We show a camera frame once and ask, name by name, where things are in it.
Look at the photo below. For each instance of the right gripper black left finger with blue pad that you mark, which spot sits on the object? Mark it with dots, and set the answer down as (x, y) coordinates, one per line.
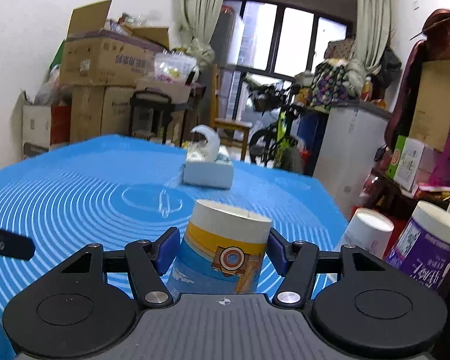
(147, 262)

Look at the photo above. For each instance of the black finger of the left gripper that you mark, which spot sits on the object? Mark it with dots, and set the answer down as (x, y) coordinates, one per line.
(16, 246)

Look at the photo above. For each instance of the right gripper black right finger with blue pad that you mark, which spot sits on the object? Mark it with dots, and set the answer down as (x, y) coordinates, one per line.
(296, 263)

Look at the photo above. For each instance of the paper cup blue yellow print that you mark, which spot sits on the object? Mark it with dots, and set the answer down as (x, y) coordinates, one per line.
(221, 252)

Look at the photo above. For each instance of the white paper cup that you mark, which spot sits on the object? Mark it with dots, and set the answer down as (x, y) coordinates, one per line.
(369, 230)

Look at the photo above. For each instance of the purple paper cup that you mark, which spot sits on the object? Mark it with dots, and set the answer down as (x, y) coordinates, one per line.
(422, 251)

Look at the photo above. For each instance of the blue silicone baking mat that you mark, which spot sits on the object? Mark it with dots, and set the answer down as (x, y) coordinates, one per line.
(114, 190)

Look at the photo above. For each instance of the green black bicycle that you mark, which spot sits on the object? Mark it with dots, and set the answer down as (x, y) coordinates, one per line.
(275, 144)

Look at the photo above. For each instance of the white red cardboard box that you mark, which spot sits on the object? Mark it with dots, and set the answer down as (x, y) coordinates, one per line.
(44, 128)

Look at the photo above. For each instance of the white chest freezer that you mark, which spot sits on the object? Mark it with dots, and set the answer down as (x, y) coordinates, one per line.
(352, 136)

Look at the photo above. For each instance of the green white product box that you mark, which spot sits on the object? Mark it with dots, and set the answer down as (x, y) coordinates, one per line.
(404, 165)

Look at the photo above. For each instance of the wooden chair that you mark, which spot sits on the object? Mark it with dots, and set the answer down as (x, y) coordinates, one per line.
(216, 122)

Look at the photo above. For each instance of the lower stacked cardboard box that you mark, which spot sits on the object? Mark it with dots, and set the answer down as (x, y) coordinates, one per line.
(98, 111)

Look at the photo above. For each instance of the floral patterned bag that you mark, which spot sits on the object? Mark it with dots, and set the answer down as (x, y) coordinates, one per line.
(331, 84)

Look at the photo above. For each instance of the clear plastic bag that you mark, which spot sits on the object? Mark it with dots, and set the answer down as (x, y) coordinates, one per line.
(174, 67)

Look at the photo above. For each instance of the large top cardboard box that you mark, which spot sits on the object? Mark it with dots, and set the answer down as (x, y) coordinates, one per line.
(99, 51)

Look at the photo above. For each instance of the tall brown cardboard box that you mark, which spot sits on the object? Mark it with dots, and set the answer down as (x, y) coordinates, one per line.
(431, 121)

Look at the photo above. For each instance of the beige curtain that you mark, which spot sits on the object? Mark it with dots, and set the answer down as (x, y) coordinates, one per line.
(195, 22)

